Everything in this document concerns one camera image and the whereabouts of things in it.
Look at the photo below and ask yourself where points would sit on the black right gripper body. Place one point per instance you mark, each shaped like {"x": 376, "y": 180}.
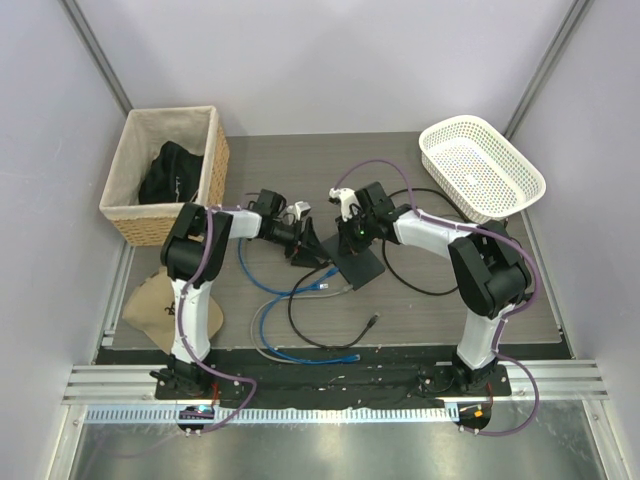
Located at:
{"x": 358, "y": 231}

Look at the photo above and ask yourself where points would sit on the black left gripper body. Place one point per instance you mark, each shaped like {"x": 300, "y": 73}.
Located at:
{"x": 287, "y": 236}

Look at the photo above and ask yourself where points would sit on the dark grey network switch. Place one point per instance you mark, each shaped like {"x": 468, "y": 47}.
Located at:
{"x": 357, "y": 269}

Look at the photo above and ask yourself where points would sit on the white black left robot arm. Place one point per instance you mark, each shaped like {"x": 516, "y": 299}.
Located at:
{"x": 193, "y": 255}

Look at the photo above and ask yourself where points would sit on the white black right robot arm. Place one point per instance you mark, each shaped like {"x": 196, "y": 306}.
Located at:
{"x": 491, "y": 274}

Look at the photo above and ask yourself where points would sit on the black cloth in basket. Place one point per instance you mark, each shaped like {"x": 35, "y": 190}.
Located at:
{"x": 173, "y": 177}

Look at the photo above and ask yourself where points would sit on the wicker basket with liner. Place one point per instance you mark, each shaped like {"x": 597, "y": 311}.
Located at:
{"x": 197, "y": 129}

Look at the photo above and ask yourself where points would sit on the white perforated plastic basket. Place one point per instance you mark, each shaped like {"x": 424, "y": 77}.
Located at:
{"x": 479, "y": 169}

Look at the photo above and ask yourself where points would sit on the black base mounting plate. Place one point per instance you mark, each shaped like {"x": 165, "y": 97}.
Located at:
{"x": 376, "y": 384}

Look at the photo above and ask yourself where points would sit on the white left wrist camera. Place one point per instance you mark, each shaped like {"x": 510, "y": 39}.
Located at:
{"x": 300, "y": 209}

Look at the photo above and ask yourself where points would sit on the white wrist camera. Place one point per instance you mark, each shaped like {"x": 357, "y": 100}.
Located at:
{"x": 346, "y": 199}
{"x": 300, "y": 209}

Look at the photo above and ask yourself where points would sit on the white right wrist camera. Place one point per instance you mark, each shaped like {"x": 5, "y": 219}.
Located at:
{"x": 346, "y": 199}

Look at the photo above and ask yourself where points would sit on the white slotted cable duct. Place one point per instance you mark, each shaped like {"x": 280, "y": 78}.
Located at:
{"x": 203, "y": 415}

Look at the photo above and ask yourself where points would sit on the aluminium rail frame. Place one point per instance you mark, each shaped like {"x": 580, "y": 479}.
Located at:
{"x": 544, "y": 379}

